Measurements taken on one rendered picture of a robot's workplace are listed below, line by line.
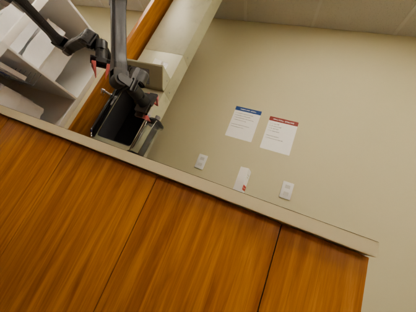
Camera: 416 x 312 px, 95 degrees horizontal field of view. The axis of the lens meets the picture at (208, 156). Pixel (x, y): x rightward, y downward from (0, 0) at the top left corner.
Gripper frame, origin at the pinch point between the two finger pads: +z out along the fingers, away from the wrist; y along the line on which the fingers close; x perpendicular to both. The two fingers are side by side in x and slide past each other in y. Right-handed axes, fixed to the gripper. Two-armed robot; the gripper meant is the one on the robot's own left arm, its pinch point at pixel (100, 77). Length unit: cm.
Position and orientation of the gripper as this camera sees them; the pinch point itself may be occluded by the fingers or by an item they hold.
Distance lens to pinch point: 123.5
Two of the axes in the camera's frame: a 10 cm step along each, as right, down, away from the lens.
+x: 5.3, -0.6, -8.5
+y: -8.5, -0.3, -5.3
